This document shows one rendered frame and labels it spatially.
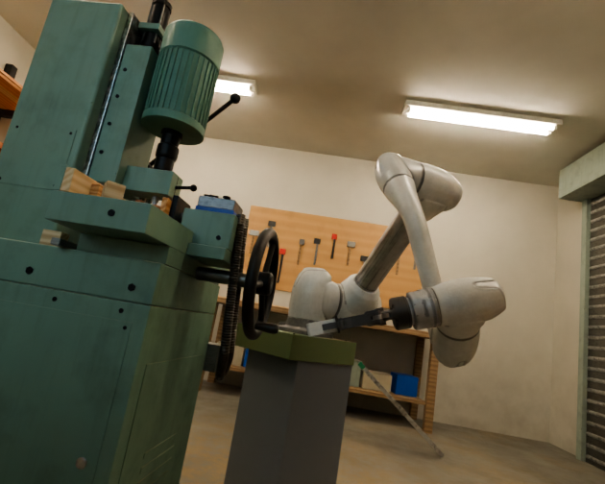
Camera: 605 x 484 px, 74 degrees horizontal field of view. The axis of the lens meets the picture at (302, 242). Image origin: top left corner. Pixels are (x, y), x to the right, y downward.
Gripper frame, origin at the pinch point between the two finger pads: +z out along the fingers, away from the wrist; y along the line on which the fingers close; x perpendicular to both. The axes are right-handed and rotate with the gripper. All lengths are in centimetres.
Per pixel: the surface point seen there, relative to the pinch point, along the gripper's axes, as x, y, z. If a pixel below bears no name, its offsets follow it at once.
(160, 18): -99, -6, 31
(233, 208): -32.6, -0.4, 16.4
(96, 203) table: -31, 24, 38
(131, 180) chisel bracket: -48, -4, 44
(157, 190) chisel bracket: -43, -4, 37
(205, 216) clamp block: -31.6, 1.0, 23.3
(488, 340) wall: 43, -351, -158
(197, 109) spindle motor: -64, -4, 23
